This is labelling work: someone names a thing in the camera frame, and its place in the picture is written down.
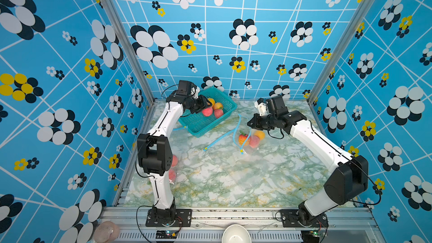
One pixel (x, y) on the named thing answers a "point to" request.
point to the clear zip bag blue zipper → (179, 138)
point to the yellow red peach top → (212, 100)
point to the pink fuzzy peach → (254, 141)
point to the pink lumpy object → (106, 232)
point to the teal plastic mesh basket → (197, 122)
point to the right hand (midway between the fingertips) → (249, 122)
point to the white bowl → (236, 233)
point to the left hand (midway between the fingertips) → (211, 103)
